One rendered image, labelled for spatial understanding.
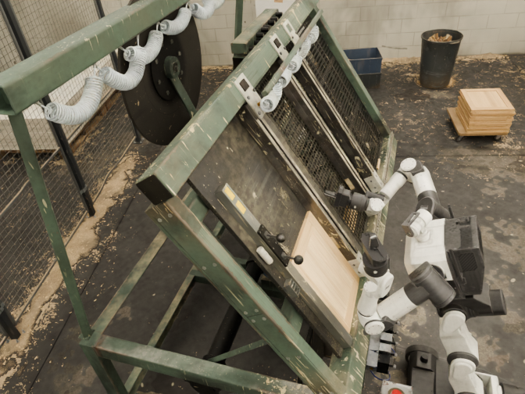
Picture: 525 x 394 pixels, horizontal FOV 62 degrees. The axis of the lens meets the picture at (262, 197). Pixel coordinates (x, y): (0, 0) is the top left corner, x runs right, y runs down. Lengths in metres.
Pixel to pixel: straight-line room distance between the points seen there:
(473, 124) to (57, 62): 4.31
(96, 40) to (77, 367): 2.33
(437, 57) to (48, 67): 5.26
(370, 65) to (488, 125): 1.83
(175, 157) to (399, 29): 6.08
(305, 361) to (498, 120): 3.95
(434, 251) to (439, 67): 4.62
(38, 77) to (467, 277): 1.73
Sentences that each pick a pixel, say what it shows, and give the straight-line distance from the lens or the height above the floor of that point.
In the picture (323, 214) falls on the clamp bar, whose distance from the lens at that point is 2.12.
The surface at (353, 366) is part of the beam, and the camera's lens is 2.08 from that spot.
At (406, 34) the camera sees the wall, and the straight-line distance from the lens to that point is 7.29.
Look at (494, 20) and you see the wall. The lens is 7.54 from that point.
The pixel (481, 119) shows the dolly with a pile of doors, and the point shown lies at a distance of 5.19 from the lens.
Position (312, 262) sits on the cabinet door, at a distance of 2.01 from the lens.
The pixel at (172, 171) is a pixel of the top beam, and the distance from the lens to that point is 1.39.
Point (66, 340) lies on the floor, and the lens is 3.65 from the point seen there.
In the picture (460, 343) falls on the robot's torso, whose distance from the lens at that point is 2.41.
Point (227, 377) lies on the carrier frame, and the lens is 2.18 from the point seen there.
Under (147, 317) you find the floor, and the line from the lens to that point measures 3.53.
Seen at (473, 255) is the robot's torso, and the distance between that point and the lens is 1.90.
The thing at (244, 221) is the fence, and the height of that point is 1.57.
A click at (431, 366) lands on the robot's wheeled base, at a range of 2.95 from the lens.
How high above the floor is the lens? 2.66
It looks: 38 degrees down
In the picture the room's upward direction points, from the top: 6 degrees counter-clockwise
